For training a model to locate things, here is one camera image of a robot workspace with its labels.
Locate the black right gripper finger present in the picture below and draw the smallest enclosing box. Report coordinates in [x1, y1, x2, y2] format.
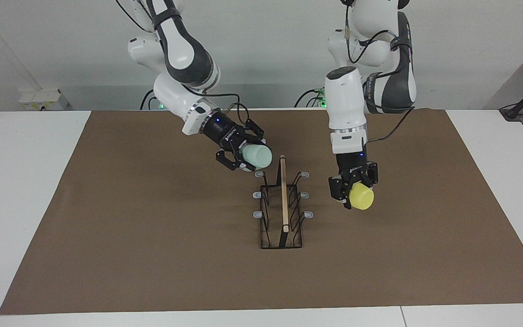
[238, 119, 266, 146]
[216, 149, 249, 173]

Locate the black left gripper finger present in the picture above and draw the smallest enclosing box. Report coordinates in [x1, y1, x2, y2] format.
[328, 176, 353, 211]
[365, 161, 379, 188]

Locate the yellow plastic cup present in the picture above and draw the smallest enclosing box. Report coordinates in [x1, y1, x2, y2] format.
[349, 183, 375, 211]

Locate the light green plastic cup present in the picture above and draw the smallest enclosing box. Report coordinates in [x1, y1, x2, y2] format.
[239, 143, 273, 172]

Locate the brown table mat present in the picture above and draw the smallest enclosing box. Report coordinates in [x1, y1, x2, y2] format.
[0, 109, 523, 315]

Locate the white power strip box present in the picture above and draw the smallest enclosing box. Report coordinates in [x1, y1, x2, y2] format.
[19, 88, 69, 111]

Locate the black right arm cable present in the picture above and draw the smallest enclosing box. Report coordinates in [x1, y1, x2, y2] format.
[116, 0, 251, 129]

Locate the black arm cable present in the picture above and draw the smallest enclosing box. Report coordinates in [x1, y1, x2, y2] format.
[116, 0, 251, 129]
[345, 0, 414, 147]

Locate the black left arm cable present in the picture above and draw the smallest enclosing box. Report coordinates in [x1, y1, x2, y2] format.
[345, 0, 414, 147]

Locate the black wire cup rack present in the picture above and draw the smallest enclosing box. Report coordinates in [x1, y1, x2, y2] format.
[252, 154, 314, 249]

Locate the black base power cable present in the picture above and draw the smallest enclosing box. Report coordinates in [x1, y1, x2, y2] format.
[141, 89, 158, 110]
[294, 88, 326, 108]

